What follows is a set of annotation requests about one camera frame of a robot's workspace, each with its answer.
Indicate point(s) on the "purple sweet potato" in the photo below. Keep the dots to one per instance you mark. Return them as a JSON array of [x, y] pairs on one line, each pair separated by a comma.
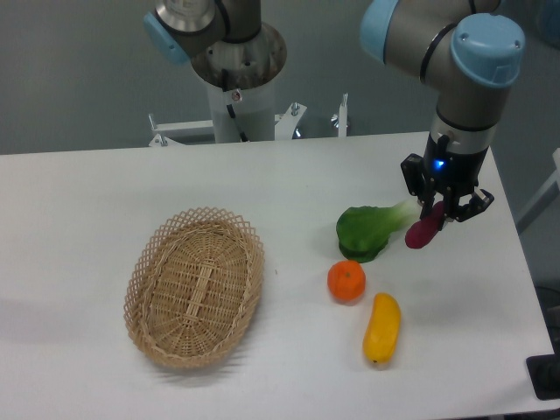
[[423, 231]]

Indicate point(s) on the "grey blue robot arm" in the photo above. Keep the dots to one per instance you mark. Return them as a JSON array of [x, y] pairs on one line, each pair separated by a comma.
[[463, 49]]

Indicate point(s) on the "white metal base frame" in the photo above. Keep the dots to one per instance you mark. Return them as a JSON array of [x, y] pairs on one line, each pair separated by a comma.
[[285, 127]]

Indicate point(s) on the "yellow mango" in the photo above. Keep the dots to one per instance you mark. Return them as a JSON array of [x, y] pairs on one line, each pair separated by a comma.
[[382, 332]]

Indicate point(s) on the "black device at table edge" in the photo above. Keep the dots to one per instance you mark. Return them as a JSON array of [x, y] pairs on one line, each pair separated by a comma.
[[544, 375]]

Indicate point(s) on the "white frame at right edge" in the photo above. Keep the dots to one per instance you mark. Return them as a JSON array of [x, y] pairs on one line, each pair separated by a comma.
[[545, 194]]

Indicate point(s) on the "orange tangerine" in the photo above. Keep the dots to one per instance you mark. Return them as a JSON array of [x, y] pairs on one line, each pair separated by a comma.
[[346, 281]]

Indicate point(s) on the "green bok choy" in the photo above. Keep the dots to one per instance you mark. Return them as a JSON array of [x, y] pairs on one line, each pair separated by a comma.
[[364, 231]]

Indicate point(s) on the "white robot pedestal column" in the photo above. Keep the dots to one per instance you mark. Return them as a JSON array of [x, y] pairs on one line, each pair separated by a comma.
[[251, 109]]

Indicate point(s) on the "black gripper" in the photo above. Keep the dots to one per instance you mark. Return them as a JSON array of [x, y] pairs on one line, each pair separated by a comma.
[[458, 171]]

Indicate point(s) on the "woven wicker basket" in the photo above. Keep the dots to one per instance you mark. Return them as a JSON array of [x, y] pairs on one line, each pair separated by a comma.
[[195, 288]]

